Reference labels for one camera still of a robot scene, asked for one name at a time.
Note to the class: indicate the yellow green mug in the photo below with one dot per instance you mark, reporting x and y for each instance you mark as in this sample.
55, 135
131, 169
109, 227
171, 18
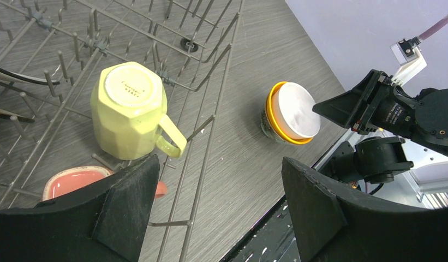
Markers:
129, 113

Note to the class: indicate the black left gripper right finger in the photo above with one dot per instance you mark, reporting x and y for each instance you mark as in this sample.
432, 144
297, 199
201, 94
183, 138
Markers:
334, 222

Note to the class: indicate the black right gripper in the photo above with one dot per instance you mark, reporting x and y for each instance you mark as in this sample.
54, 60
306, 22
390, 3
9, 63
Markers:
422, 119

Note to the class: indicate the orange bowl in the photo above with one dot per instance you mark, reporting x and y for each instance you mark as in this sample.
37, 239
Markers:
269, 126

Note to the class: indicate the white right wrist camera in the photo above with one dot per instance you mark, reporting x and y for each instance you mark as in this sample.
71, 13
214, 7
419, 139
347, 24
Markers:
410, 58

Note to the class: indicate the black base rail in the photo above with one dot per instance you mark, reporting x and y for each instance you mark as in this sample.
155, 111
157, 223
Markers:
272, 238

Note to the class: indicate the white bowl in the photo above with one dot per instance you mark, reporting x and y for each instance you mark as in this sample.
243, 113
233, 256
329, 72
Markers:
292, 111

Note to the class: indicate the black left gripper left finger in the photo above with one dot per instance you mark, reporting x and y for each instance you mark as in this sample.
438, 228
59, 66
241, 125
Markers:
104, 221

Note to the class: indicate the grey wire dish rack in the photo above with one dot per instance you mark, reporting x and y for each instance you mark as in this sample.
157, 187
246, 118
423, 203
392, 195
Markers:
189, 44

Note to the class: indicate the square floral plate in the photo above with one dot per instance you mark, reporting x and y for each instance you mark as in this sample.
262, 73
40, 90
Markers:
8, 115

